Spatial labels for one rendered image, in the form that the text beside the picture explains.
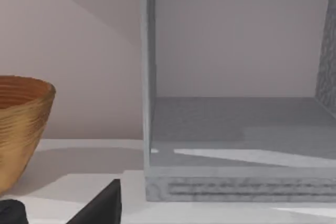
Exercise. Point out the grey open cabinet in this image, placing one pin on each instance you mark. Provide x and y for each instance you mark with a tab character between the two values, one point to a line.
236	155

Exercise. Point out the black rounded object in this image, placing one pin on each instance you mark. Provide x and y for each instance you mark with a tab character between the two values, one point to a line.
11	212

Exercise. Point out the wooden ribbed bowl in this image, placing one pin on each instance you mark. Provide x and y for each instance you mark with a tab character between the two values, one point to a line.
21	129

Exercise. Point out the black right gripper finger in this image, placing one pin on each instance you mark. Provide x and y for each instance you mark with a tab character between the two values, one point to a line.
105	205

